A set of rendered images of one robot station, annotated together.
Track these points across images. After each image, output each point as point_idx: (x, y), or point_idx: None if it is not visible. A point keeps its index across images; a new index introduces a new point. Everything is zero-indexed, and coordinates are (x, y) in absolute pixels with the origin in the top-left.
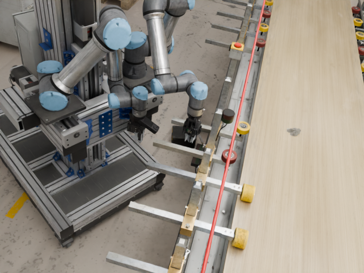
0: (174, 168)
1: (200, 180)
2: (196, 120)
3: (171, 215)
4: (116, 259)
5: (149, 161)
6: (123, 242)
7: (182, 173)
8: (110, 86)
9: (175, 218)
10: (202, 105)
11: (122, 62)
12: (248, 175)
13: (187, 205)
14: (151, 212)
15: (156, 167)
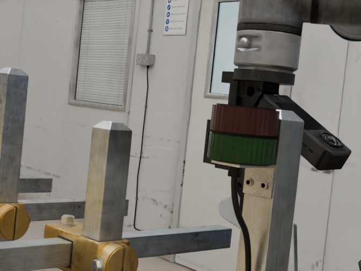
0: (165, 233)
1: (69, 215)
2: (229, 80)
3: (31, 201)
4: (30, 176)
5: (228, 228)
6: None
7: (135, 233)
8: None
9: (19, 200)
10: (239, 11)
11: None
12: None
13: (29, 220)
14: (71, 198)
15: (196, 226)
